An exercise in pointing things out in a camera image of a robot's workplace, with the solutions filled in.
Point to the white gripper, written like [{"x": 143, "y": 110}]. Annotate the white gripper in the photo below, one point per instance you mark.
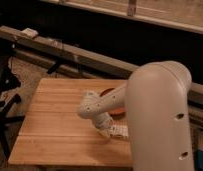
[{"x": 103, "y": 123}]

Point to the white plastic bottle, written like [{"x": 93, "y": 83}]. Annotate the white plastic bottle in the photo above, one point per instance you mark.
[{"x": 119, "y": 131}]

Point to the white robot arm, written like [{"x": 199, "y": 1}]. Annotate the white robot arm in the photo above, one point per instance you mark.
[{"x": 155, "y": 101}]

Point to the orange ceramic bowl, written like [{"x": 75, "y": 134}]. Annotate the orange ceramic bowl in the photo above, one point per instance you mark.
[{"x": 115, "y": 112}]

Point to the black tripod stand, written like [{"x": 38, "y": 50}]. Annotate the black tripod stand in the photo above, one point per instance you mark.
[{"x": 8, "y": 81}]

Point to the small white box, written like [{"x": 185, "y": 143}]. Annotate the small white box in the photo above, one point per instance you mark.
[{"x": 29, "y": 33}]

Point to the long wooden beam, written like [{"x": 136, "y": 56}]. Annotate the long wooden beam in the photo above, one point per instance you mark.
[{"x": 110, "y": 65}]

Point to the wooden window frame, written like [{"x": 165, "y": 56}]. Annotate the wooden window frame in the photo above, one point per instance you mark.
[{"x": 181, "y": 14}]

